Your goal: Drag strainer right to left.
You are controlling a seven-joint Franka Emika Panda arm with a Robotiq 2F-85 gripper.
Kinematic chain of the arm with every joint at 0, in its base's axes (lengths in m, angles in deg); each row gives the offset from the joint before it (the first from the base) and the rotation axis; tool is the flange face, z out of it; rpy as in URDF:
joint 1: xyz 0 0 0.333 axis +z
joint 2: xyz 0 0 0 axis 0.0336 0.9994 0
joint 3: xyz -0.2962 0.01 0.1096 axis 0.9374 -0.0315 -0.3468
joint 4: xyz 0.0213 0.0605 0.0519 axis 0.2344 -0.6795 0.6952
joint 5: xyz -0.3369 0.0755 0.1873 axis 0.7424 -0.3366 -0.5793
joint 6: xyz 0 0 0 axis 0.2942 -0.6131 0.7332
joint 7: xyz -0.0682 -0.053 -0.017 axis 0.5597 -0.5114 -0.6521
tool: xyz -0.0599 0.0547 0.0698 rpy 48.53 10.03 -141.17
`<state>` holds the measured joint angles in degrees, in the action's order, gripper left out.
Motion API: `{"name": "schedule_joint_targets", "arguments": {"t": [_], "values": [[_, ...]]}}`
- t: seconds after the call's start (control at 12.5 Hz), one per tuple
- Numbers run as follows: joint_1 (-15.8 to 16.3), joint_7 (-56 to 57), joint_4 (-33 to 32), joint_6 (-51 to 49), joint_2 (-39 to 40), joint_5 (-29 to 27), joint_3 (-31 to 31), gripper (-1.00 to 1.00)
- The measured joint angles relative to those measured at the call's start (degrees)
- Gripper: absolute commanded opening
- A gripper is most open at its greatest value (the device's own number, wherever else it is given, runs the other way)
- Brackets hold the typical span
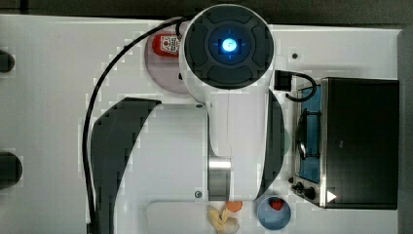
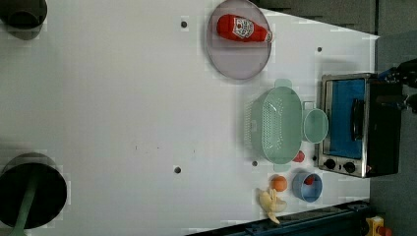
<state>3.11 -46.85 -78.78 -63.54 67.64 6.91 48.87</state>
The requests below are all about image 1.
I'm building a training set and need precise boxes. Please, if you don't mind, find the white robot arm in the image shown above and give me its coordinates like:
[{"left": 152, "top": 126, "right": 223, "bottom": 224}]
[{"left": 114, "top": 4, "right": 276, "bottom": 234}]

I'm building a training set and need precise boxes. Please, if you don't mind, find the orange toy carrot slice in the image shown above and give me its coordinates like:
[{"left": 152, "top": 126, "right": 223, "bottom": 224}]
[{"left": 226, "top": 201, "right": 244, "bottom": 213}]

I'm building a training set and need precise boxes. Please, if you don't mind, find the beige toy garlic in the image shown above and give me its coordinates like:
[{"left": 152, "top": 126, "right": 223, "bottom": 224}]
[{"left": 207, "top": 207, "right": 240, "bottom": 234}]

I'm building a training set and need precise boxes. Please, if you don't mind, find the red toy strawberry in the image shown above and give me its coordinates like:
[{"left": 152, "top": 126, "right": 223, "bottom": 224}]
[{"left": 270, "top": 199, "right": 284, "bottom": 211}]

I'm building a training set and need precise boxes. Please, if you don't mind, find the blue bowl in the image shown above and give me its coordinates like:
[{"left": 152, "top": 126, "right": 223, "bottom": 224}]
[{"left": 256, "top": 196, "right": 291, "bottom": 230}]

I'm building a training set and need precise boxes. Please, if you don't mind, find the toy stove with black hood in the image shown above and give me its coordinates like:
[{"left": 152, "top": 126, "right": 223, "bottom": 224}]
[{"left": 289, "top": 77, "right": 399, "bottom": 210}]

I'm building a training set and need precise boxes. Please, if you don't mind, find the black knob lower left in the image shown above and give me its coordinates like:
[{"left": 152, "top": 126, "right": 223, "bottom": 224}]
[{"left": 0, "top": 151, "right": 22, "bottom": 189}]

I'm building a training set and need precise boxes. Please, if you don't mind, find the black knob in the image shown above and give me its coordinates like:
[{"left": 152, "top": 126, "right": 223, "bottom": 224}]
[
  {"left": 0, "top": 151, "right": 22, "bottom": 189},
  {"left": 0, "top": 51, "right": 16, "bottom": 73}
]

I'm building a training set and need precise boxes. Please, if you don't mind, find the black knob upper left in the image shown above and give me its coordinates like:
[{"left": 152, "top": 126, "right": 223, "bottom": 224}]
[{"left": 0, "top": 51, "right": 16, "bottom": 73}]

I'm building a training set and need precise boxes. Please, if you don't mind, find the small black cable box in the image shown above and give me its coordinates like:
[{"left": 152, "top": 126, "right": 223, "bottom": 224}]
[{"left": 274, "top": 70, "right": 317, "bottom": 102}]

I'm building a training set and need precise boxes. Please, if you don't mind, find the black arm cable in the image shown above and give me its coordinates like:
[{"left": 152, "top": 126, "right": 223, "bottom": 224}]
[{"left": 82, "top": 15, "right": 196, "bottom": 234}]

